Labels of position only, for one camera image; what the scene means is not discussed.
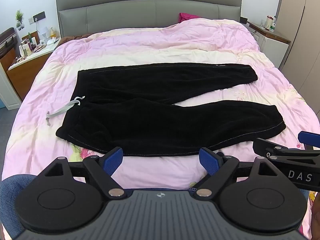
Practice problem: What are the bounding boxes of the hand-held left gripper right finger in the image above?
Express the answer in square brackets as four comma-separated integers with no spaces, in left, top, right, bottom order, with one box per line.
[196,147,285,198]

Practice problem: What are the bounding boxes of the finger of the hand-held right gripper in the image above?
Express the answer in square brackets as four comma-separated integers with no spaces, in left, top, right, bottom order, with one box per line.
[298,131,320,147]
[252,138,320,165]

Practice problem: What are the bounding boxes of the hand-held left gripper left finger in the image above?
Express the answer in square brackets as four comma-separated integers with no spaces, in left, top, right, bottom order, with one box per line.
[37,147,124,198]

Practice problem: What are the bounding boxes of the black pants with grey drawstring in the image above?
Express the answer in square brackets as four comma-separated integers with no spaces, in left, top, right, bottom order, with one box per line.
[46,62,287,157]

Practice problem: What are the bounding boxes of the white nightstand with brown top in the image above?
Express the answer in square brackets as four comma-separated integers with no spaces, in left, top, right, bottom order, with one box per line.
[246,21,292,68]

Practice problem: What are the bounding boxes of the person's blue jeans legs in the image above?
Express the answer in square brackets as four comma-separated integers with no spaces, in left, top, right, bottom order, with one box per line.
[0,175,200,240]

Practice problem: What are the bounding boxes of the beige wardrobe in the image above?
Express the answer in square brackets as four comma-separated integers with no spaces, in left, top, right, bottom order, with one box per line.
[275,0,320,93]

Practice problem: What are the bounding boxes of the pink floral quilt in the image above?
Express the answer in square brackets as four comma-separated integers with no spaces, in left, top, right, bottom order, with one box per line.
[1,17,320,193]

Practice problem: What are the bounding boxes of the wooden nightstand with white top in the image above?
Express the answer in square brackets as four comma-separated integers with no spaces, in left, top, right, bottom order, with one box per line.
[7,39,62,101]

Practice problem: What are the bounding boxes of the white cabinet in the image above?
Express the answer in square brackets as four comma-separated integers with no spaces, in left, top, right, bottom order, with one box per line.
[0,65,22,111]

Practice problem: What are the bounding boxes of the brown pillow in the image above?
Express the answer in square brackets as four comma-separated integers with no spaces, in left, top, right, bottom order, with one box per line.
[60,33,93,45]

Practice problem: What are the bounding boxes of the group of cosmetic bottles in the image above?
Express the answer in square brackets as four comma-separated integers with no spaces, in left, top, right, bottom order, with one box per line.
[18,32,41,57]

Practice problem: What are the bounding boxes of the grey padded bed headboard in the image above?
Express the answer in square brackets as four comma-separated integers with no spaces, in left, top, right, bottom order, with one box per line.
[55,0,243,39]

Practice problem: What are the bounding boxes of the dark brown leather box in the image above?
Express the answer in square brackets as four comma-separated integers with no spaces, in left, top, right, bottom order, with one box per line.
[0,27,18,64]

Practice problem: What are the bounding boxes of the small potted green plant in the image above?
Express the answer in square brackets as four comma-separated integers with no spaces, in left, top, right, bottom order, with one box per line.
[15,10,25,30]

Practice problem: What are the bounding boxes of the black wall socket panel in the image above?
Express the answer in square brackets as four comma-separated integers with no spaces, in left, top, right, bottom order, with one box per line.
[32,11,46,22]

